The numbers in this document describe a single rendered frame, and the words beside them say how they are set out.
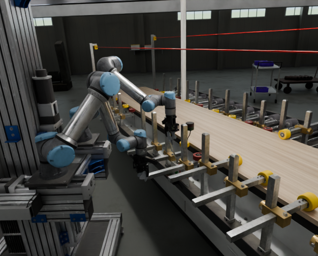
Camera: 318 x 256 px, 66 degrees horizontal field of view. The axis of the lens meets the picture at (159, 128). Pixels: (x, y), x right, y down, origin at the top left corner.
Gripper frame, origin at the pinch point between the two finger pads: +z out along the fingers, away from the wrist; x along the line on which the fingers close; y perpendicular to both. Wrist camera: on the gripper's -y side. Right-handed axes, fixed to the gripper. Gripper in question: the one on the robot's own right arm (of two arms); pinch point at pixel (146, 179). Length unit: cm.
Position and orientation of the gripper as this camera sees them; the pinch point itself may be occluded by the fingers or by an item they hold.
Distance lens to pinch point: 168.1
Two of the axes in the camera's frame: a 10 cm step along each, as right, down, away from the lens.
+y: -9.0, 1.8, -4.0
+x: 4.4, 2.9, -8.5
